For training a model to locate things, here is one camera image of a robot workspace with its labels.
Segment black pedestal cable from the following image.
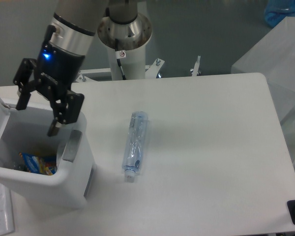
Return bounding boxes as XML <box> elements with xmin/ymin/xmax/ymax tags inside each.
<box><xmin>115</xmin><ymin>38</ymin><xmax>127</xmax><ymax>81</ymax></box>

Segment white pedestal base frame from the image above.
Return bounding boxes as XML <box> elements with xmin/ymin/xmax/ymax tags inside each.
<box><xmin>75</xmin><ymin>55</ymin><xmax>202</xmax><ymax>83</ymax></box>

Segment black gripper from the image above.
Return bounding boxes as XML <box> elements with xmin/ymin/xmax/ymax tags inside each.
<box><xmin>13</xmin><ymin>40</ymin><xmax>85</xmax><ymax>137</ymax></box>

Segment clear plastic tray with paper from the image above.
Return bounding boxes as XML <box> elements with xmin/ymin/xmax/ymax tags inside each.
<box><xmin>0</xmin><ymin>183</ymin><xmax>15</xmax><ymax>236</ymax></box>

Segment white trash can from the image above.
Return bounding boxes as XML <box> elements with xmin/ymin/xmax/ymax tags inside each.
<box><xmin>0</xmin><ymin>98</ymin><xmax>94</xmax><ymax>208</ymax></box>

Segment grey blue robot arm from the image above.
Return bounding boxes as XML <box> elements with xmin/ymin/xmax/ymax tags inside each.
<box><xmin>13</xmin><ymin>0</ymin><xmax>137</xmax><ymax>137</ymax></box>

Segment crushed clear plastic bottle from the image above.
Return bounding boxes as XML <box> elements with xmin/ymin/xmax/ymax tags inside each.
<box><xmin>122</xmin><ymin>111</ymin><xmax>148</xmax><ymax>183</ymax></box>

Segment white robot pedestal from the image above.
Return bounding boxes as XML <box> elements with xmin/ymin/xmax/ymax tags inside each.
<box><xmin>97</xmin><ymin>13</ymin><xmax>152</xmax><ymax>81</ymax></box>

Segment blue plastic bag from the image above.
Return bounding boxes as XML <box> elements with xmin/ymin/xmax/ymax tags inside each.
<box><xmin>264</xmin><ymin>0</ymin><xmax>295</xmax><ymax>28</ymax></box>

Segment white side table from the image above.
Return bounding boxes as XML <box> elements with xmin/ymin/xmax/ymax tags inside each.
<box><xmin>231</xmin><ymin>17</ymin><xmax>295</xmax><ymax>169</ymax></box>

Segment colourful snack packets in bin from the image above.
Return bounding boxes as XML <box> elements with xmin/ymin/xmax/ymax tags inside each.
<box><xmin>13</xmin><ymin>152</ymin><xmax>58</xmax><ymax>176</ymax></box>

